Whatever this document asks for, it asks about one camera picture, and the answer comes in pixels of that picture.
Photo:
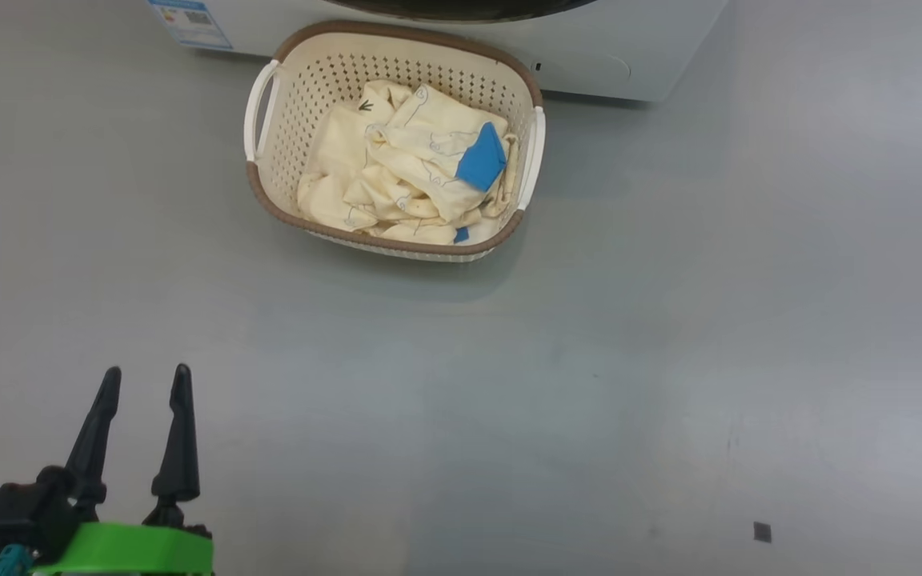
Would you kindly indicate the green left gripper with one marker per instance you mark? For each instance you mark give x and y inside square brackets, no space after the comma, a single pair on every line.
[133,552]

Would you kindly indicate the cream garment with blue patch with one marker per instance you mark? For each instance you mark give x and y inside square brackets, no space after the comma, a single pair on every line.
[413,172]

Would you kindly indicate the black round glass washer door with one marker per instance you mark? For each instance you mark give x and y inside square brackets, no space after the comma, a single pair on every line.
[461,8]

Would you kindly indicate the cream perforated laundry basket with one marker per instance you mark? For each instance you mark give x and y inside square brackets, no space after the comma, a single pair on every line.
[301,104]

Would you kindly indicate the white front-load washing machine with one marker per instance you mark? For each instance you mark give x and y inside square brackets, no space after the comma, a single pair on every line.
[637,56]

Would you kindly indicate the blue energy label sticker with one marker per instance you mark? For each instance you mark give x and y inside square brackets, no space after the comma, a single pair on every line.
[193,20]

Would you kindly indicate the small dark floor marker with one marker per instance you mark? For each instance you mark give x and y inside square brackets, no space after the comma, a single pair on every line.
[762,532]

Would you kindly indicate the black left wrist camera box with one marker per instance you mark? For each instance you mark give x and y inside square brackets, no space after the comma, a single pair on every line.
[17,512]

